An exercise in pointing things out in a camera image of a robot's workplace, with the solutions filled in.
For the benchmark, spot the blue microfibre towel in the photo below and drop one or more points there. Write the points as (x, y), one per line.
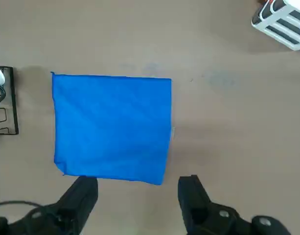
(110, 127)

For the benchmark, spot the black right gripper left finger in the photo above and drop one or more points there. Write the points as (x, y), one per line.
(76, 205)

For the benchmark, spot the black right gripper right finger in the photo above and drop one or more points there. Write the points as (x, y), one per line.
(193, 200)

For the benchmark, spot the white stacked drawer box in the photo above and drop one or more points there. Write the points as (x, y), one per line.
(297, 5)

